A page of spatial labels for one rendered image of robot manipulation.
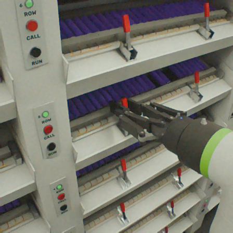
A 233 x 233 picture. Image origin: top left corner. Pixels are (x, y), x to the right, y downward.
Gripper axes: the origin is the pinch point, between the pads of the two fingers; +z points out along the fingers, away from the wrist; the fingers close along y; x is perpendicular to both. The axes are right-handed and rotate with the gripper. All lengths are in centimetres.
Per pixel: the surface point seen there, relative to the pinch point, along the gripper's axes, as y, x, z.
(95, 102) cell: -3.3, -0.1, 8.1
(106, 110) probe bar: -2.4, -1.5, 4.7
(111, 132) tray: -3.6, -6.1, 1.5
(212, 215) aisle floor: 66, -97, 13
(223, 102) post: 44.8, -14.3, 1.8
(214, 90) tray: 36.5, -6.8, 0.3
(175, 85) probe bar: 22.0, -1.7, 4.3
